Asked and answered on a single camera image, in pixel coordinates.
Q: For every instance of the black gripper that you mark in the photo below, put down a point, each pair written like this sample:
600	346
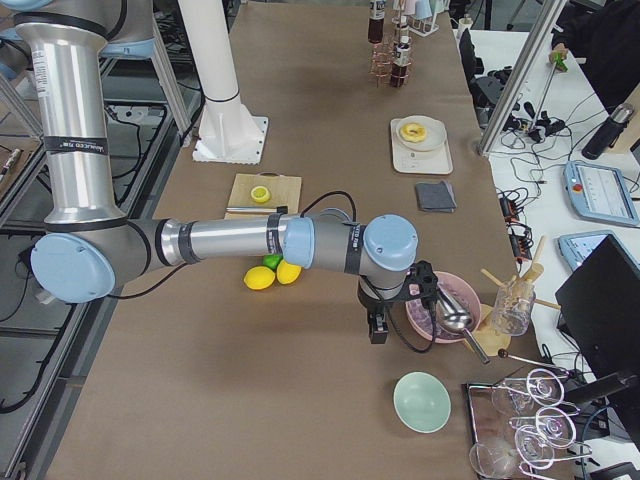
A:
372	302

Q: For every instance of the tea bottle dark liquid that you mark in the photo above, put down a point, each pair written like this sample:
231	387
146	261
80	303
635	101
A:
377	10

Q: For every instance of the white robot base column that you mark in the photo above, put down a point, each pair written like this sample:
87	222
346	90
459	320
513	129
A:
227	132

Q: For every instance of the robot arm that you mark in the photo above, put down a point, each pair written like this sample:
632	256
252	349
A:
91	246

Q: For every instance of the cream serving tray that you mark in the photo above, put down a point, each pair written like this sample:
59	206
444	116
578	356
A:
429	156

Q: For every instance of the pink bowl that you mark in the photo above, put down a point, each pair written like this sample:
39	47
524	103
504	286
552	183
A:
466	296

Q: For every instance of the clear ice cubes pile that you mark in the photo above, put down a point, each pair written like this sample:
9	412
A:
419	318

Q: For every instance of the metal ice scoop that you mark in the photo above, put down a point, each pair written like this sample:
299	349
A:
454	318

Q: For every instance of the yellow lemon far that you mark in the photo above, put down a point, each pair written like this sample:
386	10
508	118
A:
287	273

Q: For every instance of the yellow lemon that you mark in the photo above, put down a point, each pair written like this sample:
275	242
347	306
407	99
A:
259	278
287	273

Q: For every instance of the mint green bowl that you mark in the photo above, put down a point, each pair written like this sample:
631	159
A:
421	402

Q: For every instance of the green lime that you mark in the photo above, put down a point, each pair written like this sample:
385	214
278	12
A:
272	261

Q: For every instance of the wooden mug tree stand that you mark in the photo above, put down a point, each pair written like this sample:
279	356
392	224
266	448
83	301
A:
535	270

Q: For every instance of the yellow lemon near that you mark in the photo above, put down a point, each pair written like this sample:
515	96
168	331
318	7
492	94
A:
259	278

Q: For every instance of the grey folded cloth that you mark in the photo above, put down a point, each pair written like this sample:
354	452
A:
435	196

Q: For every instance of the clear glass mug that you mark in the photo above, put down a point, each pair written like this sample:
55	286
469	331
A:
511	314

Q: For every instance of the metal muddler rod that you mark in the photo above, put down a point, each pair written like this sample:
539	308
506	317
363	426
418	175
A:
252	210

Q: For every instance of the wooden cutting board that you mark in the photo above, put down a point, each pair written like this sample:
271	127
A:
285	191

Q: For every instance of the half lemon slice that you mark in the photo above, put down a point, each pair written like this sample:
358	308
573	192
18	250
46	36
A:
260	194

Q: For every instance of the glazed donut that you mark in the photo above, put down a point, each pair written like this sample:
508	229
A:
413	132

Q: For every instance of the wine glass upper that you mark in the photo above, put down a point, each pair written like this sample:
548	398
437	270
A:
525	395

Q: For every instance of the wine glass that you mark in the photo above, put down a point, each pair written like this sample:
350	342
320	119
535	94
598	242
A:
553	424
525	395
497	458

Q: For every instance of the white round plate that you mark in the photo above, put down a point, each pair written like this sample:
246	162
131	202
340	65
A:
436	133

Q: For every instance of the blue teach pendant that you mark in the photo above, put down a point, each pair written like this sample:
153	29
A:
598	193
575	248

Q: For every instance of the wine glass lower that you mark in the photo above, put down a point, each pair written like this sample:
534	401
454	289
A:
497	458

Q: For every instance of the wine glass middle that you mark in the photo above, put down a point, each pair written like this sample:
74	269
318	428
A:
553	424

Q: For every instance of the black monitor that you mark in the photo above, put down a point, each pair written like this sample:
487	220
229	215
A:
600	307

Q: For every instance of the black thermos bottle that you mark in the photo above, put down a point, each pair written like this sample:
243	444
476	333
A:
609	131

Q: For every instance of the light blue cup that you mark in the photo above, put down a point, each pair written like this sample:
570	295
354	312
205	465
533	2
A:
423	10

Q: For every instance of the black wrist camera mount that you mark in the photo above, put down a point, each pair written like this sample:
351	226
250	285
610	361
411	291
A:
420	283

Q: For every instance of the copper wire bottle rack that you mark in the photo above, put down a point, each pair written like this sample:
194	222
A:
381	63

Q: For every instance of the white wire cup rack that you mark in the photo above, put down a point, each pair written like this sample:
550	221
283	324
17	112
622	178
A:
422	28

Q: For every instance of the aluminium frame post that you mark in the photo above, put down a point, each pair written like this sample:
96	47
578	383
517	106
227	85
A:
548	16

